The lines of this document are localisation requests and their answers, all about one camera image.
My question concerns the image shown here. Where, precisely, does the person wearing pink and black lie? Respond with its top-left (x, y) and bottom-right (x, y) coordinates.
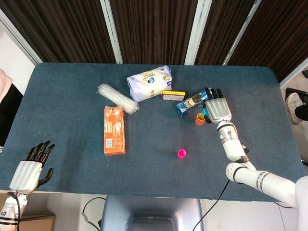
top-left (0, 69), bottom-right (24, 147)

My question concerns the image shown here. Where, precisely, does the white partition post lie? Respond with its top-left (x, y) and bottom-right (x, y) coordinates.
top-left (100, 0), bottom-right (123, 64)
top-left (222, 0), bottom-right (263, 65)
top-left (184, 0), bottom-right (214, 65)
top-left (0, 9), bottom-right (43, 64)

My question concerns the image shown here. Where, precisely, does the teal table cloth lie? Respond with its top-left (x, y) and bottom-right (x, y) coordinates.
top-left (0, 63), bottom-right (305, 203)

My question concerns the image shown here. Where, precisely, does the orange plastic cup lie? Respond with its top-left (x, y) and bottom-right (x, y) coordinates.
top-left (194, 113), bottom-right (206, 127)

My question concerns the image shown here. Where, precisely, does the dark slatted partition panel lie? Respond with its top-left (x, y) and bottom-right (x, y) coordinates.
top-left (194, 0), bottom-right (256, 65)
top-left (0, 0), bottom-right (115, 64)
top-left (227, 0), bottom-right (308, 82)
top-left (110, 0), bottom-right (199, 65)

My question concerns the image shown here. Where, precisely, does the white soft paper pack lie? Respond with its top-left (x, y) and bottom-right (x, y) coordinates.
top-left (127, 64), bottom-right (173, 103)

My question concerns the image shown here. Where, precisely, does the white sneaker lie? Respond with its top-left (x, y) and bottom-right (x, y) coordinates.
top-left (285, 92), bottom-right (304, 125)

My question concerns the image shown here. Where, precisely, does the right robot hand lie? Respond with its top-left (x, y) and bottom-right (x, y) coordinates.
top-left (202, 87), bottom-right (233, 125)

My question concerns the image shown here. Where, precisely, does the black cable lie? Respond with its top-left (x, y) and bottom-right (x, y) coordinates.
top-left (192, 179), bottom-right (231, 231)
top-left (7, 192), bottom-right (22, 231)

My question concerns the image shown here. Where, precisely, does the brown cardboard carton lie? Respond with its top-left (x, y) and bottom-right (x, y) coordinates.
top-left (18, 213), bottom-right (56, 231)

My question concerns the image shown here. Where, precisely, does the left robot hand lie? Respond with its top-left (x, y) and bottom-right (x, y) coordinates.
top-left (9, 141), bottom-right (56, 195)

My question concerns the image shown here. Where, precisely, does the grey robot torso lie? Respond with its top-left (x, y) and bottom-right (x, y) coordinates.
top-left (100, 194), bottom-right (205, 231)

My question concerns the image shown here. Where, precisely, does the clear plastic straw pack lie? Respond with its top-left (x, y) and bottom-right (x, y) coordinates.
top-left (96, 83), bottom-right (140, 115)

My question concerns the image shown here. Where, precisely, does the blue cookie box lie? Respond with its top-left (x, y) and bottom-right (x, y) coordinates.
top-left (176, 90), bottom-right (210, 118)

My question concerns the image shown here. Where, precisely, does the orange cardboard box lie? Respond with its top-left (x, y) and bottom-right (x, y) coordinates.
top-left (103, 105), bottom-right (127, 157)

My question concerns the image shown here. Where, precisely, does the small brown yellow-edged box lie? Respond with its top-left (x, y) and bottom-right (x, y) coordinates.
top-left (160, 90), bottom-right (187, 102)

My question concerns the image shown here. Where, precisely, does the thin dark cable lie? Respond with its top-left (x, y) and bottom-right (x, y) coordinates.
top-left (82, 196), bottom-right (107, 231)

